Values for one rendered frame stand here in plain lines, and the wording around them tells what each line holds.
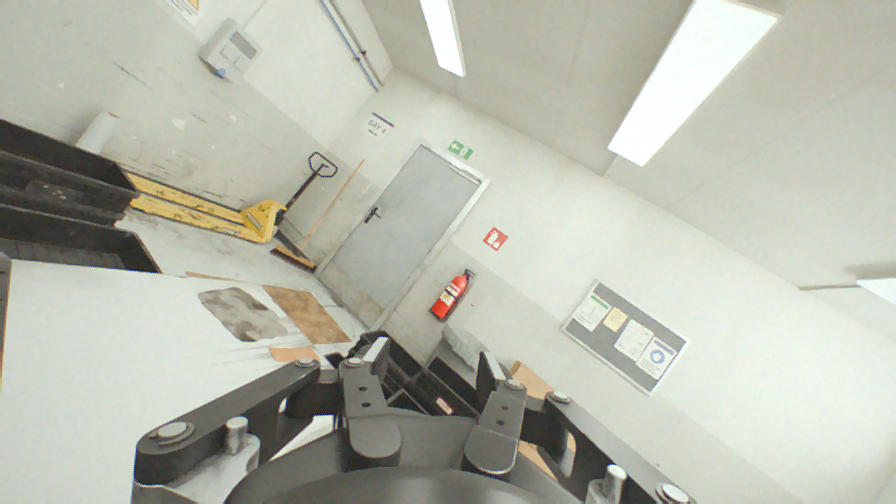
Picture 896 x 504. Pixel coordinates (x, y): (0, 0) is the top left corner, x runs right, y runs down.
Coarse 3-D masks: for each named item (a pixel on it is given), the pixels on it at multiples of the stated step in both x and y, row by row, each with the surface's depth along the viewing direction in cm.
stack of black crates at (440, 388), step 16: (432, 368) 168; (448, 368) 167; (416, 384) 142; (432, 384) 141; (448, 384) 166; (464, 384) 164; (416, 400) 141; (432, 400) 139; (448, 400) 139; (464, 400) 163; (464, 416) 136; (480, 416) 134
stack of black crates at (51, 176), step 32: (0, 128) 82; (0, 160) 71; (32, 160) 76; (64, 160) 97; (96, 160) 104; (0, 192) 73; (32, 192) 79; (64, 192) 84; (96, 192) 91; (128, 192) 98
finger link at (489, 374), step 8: (480, 352) 16; (488, 352) 15; (480, 360) 15; (488, 360) 14; (480, 368) 15; (488, 368) 13; (496, 368) 13; (480, 376) 15; (488, 376) 13; (496, 376) 12; (480, 384) 14; (488, 384) 13; (496, 384) 12; (480, 392) 14; (488, 392) 12; (480, 400) 14
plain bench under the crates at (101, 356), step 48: (48, 288) 40; (96, 288) 46; (144, 288) 54; (192, 288) 63; (48, 336) 35; (96, 336) 40; (144, 336) 45; (192, 336) 52; (288, 336) 73; (48, 384) 31; (96, 384) 35; (144, 384) 39; (192, 384) 44; (240, 384) 50; (0, 432) 26; (48, 432) 28; (96, 432) 31; (144, 432) 34; (0, 480) 23; (48, 480) 25; (96, 480) 27
